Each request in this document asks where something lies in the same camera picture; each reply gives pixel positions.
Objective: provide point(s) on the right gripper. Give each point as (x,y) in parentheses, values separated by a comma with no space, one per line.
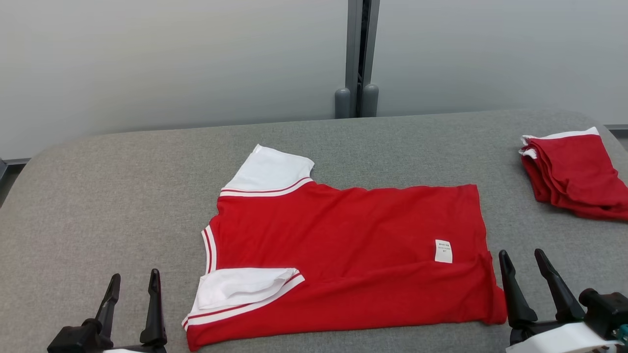
(549,340)

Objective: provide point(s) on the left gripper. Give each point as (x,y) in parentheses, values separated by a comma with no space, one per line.
(147,349)

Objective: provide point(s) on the red white t-shirt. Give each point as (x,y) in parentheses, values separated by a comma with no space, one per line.
(343,245)

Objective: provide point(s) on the stack of red shirts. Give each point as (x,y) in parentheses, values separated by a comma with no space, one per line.
(571,171)

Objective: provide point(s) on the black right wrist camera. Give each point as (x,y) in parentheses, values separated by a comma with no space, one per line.
(606,309)

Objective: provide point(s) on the grey cylindrical post cap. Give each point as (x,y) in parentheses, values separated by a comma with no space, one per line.
(343,104)
(370,100)

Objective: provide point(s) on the grey aluminium wall post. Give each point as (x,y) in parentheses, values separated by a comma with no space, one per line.
(354,44)

